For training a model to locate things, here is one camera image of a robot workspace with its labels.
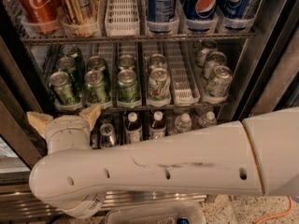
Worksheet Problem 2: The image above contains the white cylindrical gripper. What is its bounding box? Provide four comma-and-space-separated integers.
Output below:
26, 104, 101, 154

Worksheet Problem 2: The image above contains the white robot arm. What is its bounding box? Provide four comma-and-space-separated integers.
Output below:
29, 107, 299, 218

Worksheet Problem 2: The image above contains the green can column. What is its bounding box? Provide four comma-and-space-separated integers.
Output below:
87, 56, 110, 77
84, 70, 110, 104
118, 69, 140, 103
118, 54, 135, 71

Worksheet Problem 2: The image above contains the silver can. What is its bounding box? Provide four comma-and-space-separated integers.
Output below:
100, 123, 118, 147
99, 114, 114, 124

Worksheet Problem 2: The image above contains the stainless steel fridge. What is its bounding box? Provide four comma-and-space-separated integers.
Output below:
0, 0, 299, 221

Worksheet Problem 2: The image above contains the white green can front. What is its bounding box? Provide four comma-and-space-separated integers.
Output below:
149, 68, 170, 101

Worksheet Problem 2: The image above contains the white green can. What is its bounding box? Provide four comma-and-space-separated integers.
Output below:
149, 68, 170, 101
148, 53, 167, 72

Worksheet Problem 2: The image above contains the white green can back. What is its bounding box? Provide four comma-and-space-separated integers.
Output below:
148, 53, 167, 72

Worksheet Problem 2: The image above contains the gold soda can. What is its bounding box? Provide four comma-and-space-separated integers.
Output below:
62, 0, 97, 37

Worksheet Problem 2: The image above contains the red coca cola can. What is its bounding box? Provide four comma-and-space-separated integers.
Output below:
17, 0, 59, 35

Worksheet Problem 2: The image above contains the empty white tray top shelf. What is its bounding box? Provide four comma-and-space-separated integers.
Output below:
105, 0, 140, 37

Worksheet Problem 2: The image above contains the empty white tray shelf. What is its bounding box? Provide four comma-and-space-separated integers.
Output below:
164, 42, 200, 105
105, 0, 140, 37

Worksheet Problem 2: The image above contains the empty white tray middle shelf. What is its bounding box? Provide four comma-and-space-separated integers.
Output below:
164, 42, 200, 105

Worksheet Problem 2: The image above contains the blue pepsi can left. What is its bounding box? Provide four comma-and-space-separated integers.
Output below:
146, 0, 176, 34

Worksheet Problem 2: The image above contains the white can right front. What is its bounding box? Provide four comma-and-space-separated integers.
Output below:
206, 65, 232, 97

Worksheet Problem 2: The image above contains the white can right back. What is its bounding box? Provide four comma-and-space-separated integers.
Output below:
192, 39, 218, 68

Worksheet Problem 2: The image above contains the white can right middle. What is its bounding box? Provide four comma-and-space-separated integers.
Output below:
202, 51, 227, 80

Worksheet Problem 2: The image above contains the blue pepsi can middle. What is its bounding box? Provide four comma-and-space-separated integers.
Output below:
184, 0, 217, 32

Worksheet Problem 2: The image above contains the fridge glass door right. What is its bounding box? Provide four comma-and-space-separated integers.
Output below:
249, 25, 299, 117

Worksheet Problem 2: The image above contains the brown drink bottle left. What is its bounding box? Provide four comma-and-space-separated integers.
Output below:
125, 112, 143, 144

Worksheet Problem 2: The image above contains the brown drink bottle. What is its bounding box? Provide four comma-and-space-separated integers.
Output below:
149, 111, 166, 139
125, 112, 143, 144

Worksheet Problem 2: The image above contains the brown drink bottle right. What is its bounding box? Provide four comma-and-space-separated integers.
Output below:
149, 111, 166, 139

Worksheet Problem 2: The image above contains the clear water bottle left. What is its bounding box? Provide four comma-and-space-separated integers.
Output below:
174, 113, 192, 133

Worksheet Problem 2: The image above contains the clear water bottle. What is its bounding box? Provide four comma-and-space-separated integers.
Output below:
198, 111, 217, 128
174, 113, 192, 133

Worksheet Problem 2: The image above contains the clear water bottle right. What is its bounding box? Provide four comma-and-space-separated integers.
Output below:
198, 111, 217, 128

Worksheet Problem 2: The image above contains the clear plastic bin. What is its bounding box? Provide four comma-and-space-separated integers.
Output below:
105, 201, 206, 224

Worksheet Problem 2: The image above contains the orange cable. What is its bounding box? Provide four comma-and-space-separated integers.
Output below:
255, 195, 294, 224

